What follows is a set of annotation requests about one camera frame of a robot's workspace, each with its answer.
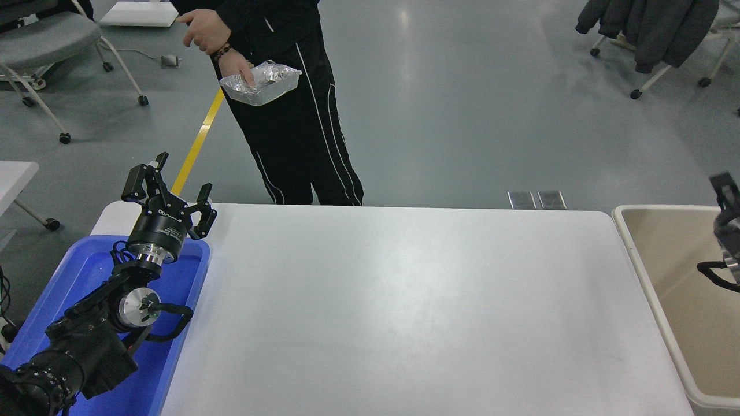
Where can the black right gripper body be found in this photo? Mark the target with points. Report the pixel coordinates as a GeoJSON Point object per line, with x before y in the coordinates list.
{"type": "Point", "coordinates": [729, 231]}

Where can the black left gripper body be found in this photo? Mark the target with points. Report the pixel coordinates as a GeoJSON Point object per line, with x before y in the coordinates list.
{"type": "Point", "coordinates": [159, 228]}

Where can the foil tray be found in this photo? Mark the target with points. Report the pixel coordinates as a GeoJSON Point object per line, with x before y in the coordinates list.
{"type": "Point", "coordinates": [272, 84]}

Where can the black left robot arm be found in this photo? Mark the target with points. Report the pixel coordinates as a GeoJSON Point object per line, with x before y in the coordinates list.
{"type": "Point", "coordinates": [87, 346]}

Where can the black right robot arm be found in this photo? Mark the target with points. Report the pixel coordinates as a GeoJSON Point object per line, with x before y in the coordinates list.
{"type": "Point", "coordinates": [734, 264]}

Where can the person's right hand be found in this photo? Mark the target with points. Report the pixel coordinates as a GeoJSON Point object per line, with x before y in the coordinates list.
{"type": "Point", "coordinates": [236, 66]}

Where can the person's left hand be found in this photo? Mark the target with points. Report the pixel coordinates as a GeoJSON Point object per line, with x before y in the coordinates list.
{"type": "Point", "coordinates": [208, 32]}

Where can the blue plastic tray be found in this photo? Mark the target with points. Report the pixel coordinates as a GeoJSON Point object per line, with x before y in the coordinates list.
{"type": "Point", "coordinates": [179, 277]}

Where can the large pale plastic bin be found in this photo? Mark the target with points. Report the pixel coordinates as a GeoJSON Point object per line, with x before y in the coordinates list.
{"type": "Point", "coordinates": [670, 277]}

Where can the person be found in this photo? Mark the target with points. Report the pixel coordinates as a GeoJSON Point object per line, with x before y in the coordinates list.
{"type": "Point", "coordinates": [289, 144]}

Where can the white side table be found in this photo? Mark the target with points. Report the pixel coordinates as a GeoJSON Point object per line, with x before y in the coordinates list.
{"type": "Point", "coordinates": [14, 173]}

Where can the small grey floor box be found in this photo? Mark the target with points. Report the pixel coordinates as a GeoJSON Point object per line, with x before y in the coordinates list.
{"type": "Point", "coordinates": [169, 60]}

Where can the white-framed wheeled chair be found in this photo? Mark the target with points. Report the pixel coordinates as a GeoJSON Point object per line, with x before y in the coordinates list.
{"type": "Point", "coordinates": [636, 93]}

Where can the white flat board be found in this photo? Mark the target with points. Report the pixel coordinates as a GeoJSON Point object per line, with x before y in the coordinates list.
{"type": "Point", "coordinates": [141, 11]}

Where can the dark grey jacket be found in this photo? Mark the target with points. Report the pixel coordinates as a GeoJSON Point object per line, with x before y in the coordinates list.
{"type": "Point", "coordinates": [659, 29]}

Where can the silver floor socket plate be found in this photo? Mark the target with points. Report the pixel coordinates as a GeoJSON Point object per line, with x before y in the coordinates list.
{"type": "Point", "coordinates": [552, 200]}
{"type": "Point", "coordinates": [522, 200]}

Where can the grey office chair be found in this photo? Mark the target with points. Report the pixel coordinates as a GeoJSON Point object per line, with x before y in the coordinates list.
{"type": "Point", "coordinates": [40, 34]}

